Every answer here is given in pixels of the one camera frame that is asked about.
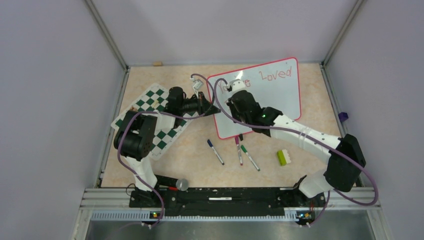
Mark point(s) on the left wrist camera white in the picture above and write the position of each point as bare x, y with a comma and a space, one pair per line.
196, 83

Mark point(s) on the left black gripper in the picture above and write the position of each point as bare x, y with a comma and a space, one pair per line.
205, 108

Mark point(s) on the wooden block at wall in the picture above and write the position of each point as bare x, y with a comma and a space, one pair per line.
157, 63

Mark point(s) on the green white chessboard mat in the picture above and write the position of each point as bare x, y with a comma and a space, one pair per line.
154, 98

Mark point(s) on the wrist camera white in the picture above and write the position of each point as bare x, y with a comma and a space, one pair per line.
235, 86
196, 83

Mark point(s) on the purple clip on frame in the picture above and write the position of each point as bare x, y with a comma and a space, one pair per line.
343, 116

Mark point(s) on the green-capped marker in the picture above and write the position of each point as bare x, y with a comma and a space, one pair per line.
250, 158

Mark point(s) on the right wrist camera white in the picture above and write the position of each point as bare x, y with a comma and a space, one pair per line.
235, 86

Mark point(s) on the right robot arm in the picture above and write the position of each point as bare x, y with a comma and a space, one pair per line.
342, 155

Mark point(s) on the pink-framed whiteboard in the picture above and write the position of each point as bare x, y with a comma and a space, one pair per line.
273, 84

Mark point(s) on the green white toy block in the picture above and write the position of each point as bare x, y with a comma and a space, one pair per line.
283, 157

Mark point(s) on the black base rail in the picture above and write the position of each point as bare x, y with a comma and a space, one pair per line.
224, 201

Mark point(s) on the purple-capped marker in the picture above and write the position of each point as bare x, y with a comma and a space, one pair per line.
237, 142

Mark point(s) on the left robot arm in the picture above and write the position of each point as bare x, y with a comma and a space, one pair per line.
134, 139

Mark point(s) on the black microphone silver head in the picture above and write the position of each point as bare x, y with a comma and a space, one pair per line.
180, 184

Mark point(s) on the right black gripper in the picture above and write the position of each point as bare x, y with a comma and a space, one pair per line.
232, 107

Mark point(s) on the blue-capped marker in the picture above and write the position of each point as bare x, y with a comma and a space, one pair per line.
215, 152

